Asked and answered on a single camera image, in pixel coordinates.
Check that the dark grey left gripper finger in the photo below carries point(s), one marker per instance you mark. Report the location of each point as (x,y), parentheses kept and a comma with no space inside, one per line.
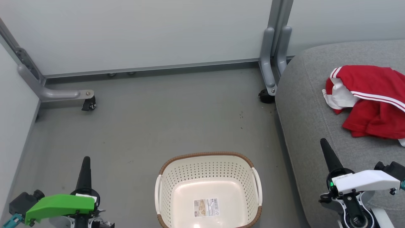
(84,175)

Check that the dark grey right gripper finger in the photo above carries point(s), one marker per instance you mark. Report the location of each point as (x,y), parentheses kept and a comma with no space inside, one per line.
(330,156)

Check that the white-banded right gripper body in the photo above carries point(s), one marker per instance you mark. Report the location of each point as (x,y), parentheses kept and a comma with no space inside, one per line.
(367,180)

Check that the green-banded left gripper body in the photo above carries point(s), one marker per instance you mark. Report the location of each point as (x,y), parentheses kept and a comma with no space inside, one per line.
(58,204)

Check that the red white-striped garment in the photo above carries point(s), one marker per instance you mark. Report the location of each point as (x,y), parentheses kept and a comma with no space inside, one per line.
(373,98)

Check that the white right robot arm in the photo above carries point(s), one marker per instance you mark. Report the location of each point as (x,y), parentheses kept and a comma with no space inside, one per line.
(357,212)

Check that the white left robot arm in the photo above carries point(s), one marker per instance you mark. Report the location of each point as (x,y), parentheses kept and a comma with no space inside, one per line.
(91,221)

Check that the cream perforated laundry basket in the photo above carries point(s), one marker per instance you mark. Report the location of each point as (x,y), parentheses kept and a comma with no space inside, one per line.
(205,172)

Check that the grey fabric sofa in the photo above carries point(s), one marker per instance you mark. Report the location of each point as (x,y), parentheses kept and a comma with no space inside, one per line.
(307,104)

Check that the black caster wheel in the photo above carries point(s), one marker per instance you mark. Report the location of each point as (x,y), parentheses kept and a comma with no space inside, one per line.
(89,104)
(265,96)

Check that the barcode sticker label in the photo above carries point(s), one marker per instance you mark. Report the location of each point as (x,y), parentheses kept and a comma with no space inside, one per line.
(206,207)

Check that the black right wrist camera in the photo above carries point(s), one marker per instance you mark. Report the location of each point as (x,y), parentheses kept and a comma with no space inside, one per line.
(394,169)

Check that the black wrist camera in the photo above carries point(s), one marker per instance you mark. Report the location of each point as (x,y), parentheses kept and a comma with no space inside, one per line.
(25,201)
(394,169)

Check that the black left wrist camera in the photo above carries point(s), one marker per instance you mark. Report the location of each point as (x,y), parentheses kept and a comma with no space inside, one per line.
(25,201)

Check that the grey partition bottom rail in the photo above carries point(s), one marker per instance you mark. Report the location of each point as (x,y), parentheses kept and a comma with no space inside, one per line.
(148,67)
(22,158)

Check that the grey hinged partition post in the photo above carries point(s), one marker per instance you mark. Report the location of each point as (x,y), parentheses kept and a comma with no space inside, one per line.
(22,55)

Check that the grey partition upright post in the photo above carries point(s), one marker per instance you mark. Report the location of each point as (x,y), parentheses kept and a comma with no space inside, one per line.
(280,12)

